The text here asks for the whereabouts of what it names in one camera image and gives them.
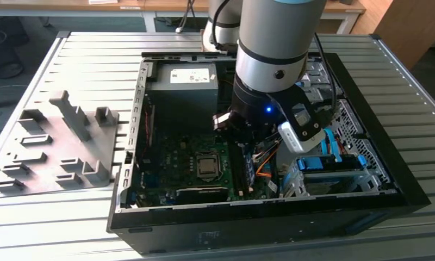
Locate black RAM slot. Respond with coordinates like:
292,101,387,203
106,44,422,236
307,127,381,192
231,144,240,195

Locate grey power supply unit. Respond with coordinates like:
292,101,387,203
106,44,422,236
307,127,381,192
147,63,219,128

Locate metal drive cage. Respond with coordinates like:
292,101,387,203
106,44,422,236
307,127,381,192
296,58,346,120

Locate silver CPU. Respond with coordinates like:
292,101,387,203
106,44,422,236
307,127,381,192
196,157,216,175

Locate blue disk carrier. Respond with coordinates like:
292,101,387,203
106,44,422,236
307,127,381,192
296,155,366,172

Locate black CPU socket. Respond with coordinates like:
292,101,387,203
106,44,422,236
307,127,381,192
191,153,222,182

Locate green motherboard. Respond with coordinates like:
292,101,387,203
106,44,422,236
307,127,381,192
136,130,279,207

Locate black graphics card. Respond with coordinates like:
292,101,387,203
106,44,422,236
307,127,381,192
175,186,228,204

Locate metal disk bay cage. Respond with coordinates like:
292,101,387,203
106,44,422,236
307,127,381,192
279,159,387,198

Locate black open PC case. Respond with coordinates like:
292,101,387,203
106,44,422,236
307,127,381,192
107,51,431,255

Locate wooden cabinet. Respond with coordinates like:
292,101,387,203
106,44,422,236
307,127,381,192
375,0,435,70

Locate grey parts rack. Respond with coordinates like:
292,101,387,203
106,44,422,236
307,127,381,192
0,90,122,198

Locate black wheeled bin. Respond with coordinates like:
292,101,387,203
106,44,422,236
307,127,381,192
0,17,31,79

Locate small side wrist camera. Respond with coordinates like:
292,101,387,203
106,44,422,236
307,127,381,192
212,113,234,133

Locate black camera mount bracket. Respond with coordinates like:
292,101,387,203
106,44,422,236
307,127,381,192
267,86,331,142

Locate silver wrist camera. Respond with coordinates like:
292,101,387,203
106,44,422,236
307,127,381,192
278,122,327,153

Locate orange wires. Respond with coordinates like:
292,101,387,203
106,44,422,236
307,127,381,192
255,151,280,179

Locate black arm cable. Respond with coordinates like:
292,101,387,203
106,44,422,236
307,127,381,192
314,32,341,115

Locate blue flat data cable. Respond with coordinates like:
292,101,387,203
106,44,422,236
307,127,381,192
322,128,345,164

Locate wooden desk white frame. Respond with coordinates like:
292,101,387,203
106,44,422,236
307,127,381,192
0,0,367,35

